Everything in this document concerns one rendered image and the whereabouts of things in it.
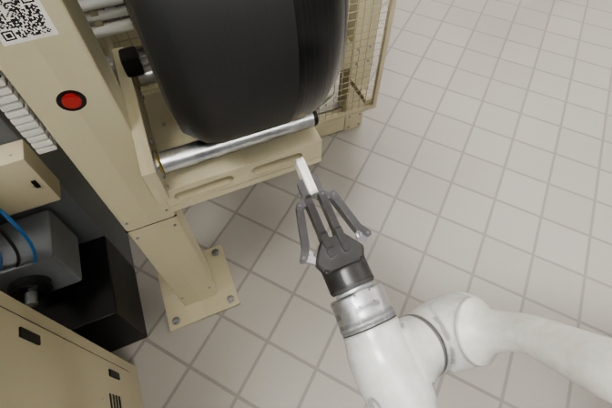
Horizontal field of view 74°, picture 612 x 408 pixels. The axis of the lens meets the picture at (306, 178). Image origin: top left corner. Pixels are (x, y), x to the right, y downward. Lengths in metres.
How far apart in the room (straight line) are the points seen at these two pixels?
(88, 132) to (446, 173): 1.57
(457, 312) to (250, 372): 1.01
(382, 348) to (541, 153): 1.79
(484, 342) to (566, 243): 1.38
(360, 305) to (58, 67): 0.60
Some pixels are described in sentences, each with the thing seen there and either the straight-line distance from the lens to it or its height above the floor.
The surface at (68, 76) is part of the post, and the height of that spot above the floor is 1.11.
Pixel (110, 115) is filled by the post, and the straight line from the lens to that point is 0.84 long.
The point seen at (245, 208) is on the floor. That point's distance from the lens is 1.83.
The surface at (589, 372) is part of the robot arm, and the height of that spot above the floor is 1.13.
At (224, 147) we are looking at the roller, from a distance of 0.85.
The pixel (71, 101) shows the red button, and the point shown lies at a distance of 0.81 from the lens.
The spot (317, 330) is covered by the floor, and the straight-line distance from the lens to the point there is 1.61.
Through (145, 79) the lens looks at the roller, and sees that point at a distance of 1.05.
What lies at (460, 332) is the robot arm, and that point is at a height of 0.92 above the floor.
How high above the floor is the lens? 1.55
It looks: 55 degrees down
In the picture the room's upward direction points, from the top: straight up
